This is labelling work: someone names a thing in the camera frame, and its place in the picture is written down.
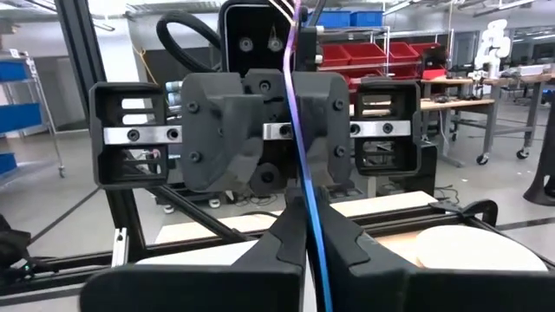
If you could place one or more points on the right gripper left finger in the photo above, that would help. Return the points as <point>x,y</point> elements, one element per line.
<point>195,290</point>

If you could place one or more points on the blue storage bin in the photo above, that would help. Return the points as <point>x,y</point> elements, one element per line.
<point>366,18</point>
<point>331,19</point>

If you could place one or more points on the wooden workbench on wheels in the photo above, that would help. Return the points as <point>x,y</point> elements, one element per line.
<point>533,78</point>
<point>459,104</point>

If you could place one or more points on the iridescent rainbow spoon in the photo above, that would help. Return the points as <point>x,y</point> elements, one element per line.
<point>299,143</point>

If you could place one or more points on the black stand base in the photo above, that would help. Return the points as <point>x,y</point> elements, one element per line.
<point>544,173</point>

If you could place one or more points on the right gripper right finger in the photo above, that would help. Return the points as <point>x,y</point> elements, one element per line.
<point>433,292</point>

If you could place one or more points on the red storage bins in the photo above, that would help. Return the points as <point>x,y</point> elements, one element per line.
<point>381,69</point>

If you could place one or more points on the red storage bin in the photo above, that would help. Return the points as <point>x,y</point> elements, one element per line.
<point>336,55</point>
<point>366,53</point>
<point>403,52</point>

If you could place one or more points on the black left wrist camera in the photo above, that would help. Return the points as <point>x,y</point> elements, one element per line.
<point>256,26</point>

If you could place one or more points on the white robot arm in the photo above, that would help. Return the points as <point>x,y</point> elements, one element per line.
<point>494,43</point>

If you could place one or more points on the white round plate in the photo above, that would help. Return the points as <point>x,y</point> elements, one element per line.
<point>477,249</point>

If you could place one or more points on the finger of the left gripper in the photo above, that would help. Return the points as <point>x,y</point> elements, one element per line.
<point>325,104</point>
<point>217,108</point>

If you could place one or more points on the metal rack with blue bins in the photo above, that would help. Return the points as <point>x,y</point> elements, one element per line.
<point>17,117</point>

